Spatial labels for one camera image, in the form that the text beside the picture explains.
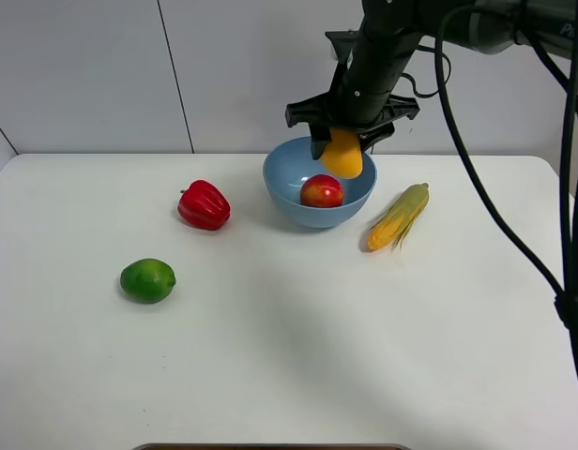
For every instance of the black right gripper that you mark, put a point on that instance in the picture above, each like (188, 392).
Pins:
(360, 97)

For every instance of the yellow mango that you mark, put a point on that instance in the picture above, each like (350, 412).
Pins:
(342, 156)

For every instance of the red apple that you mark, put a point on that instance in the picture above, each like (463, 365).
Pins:
(322, 191)

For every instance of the green lime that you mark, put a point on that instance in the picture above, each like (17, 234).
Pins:
(147, 281)

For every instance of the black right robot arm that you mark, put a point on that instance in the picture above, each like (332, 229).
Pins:
(487, 27)

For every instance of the yellow corn cob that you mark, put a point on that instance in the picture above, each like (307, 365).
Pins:
(392, 228)

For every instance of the red bell pepper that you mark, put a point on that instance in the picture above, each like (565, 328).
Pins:
(203, 206)

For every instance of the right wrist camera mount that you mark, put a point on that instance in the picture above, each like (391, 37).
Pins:
(342, 43)

